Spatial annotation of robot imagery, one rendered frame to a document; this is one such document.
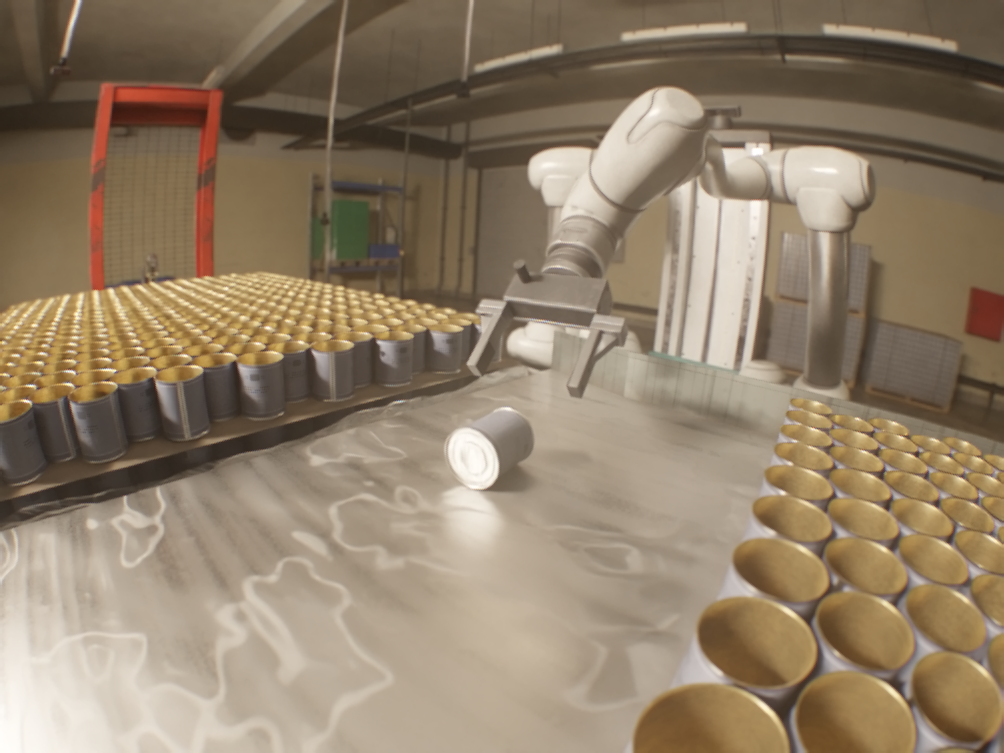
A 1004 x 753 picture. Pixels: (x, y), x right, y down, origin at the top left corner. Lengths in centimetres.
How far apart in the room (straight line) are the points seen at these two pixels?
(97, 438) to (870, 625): 72
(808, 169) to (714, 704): 96
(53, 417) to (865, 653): 78
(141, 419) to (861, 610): 72
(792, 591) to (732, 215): 130
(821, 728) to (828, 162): 95
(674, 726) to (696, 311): 141
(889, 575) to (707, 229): 132
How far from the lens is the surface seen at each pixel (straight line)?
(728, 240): 152
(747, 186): 101
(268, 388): 63
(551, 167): 136
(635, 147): 57
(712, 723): 25
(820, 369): 116
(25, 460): 62
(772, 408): 78
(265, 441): 66
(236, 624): 36
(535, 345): 118
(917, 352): 731
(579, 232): 62
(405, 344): 74
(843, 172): 102
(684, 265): 152
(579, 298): 56
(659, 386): 82
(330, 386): 69
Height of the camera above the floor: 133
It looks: 16 degrees down
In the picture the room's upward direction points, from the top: 3 degrees clockwise
